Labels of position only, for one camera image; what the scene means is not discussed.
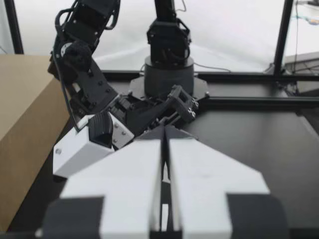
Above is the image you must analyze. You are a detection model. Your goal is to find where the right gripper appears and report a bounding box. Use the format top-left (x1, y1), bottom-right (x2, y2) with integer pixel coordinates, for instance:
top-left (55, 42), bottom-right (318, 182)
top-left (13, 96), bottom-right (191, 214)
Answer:
top-left (69, 59), bottom-right (200, 140)

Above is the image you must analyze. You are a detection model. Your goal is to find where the cardboard box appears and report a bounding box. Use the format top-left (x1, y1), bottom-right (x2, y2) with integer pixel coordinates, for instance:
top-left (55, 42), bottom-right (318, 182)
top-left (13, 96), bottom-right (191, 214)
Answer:
top-left (0, 54), bottom-right (75, 232)

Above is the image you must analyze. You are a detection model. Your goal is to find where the thin black cable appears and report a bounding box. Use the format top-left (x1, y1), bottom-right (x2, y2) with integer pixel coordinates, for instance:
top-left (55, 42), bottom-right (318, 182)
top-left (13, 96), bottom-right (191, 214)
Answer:
top-left (193, 62), bottom-right (231, 73)

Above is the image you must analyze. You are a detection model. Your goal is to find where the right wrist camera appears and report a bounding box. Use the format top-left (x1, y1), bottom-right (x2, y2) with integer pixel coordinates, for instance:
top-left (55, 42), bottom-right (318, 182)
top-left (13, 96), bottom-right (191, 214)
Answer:
top-left (53, 111), bottom-right (135, 178)

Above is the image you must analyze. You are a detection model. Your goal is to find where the black frame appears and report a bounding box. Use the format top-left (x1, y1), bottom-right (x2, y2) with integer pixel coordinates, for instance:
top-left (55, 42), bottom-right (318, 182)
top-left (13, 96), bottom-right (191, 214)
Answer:
top-left (4, 0), bottom-right (319, 107)

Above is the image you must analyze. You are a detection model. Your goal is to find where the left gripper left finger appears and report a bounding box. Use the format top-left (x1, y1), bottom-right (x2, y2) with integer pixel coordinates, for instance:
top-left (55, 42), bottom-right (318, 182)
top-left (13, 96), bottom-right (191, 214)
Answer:
top-left (35, 125), bottom-right (165, 239)

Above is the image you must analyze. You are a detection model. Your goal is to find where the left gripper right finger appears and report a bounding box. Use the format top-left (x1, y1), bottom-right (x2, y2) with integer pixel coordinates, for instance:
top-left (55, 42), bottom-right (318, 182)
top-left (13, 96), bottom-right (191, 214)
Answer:
top-left (164, 125), bottom-right (288, 239)

